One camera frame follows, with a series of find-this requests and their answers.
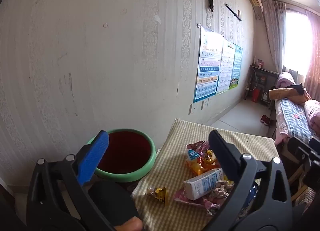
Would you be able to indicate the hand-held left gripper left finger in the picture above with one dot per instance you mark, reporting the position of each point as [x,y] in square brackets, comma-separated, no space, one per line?
[96,156]

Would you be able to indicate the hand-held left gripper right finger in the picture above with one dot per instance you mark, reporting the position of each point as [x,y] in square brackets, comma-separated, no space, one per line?
[226,161]

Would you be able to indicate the green rimmed red trash bin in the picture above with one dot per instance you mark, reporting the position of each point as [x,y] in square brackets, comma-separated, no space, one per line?
[125,151]

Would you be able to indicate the orange and blue snack bag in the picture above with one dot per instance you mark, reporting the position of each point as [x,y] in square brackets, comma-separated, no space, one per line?
[193,163]

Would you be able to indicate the small gold yellow wrapper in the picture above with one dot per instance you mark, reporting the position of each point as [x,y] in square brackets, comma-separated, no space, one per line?
[158,193]

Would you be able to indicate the crumpled pale paper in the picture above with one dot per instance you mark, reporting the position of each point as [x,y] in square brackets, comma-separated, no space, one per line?
[222,188]

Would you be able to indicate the crumpled pink snack wrapper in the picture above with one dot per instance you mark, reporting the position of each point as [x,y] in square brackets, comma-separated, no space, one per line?
[197,144]

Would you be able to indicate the white and blue carton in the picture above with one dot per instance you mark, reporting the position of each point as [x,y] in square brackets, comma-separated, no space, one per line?
[200,184]

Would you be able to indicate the pink duvet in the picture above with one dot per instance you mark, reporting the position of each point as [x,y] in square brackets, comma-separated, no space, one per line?
[313,113]

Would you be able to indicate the pair of red shoes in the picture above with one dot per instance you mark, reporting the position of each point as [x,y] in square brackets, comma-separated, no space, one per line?
[265,120]

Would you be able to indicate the checked yellow tablecloth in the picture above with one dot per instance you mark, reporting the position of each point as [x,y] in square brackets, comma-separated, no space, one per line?
[175,141]

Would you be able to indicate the tan pillow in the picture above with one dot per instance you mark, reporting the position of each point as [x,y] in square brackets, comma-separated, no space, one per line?
[282,94]

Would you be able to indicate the black cloth item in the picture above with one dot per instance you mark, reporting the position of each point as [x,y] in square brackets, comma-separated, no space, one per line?
[297,88]

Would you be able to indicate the red box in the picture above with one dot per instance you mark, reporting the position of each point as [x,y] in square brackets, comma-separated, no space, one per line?
[255,95]

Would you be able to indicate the rolled pink blanket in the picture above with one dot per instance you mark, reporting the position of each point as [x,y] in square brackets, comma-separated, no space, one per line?
[286,79]

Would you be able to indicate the pink patterned curtain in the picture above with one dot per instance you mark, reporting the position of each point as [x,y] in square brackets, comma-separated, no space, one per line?
[313,70]

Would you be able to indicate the bright window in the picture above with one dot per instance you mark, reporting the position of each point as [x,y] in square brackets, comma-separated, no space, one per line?
[297,40]

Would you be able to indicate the pink sheer curtain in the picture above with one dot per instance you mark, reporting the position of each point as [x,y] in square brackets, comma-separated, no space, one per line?
[272,33]

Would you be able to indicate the wooden chair frame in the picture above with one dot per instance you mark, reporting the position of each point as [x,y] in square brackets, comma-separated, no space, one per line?
[296,178]

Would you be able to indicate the white wall socket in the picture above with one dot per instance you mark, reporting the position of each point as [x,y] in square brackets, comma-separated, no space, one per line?
[205,103]

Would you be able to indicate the white wall switch plate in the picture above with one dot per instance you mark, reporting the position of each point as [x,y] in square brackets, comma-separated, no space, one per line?
[193,109]

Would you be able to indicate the blue bordered wall poster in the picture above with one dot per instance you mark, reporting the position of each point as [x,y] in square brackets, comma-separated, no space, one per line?
[207,70]

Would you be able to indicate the green bordered wall poster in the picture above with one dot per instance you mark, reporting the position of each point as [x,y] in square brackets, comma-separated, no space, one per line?
[237,68]

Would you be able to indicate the black wall rack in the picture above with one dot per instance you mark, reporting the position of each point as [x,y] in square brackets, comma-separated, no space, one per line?
[233,12]

